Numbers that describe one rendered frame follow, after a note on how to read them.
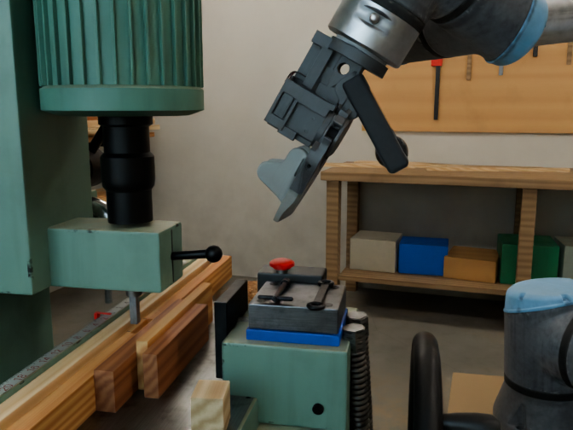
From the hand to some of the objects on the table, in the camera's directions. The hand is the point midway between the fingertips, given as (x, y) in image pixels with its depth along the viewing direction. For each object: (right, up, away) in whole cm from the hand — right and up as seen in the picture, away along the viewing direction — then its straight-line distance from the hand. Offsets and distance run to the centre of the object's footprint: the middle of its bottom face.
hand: (286, 215), depth 70 cm
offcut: (-7, -20, -12) cm, 25 cm away
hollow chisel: (-18, -13, +2) cm, 22 cm away
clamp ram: (-3, -18, 0) cm, 18 cm away
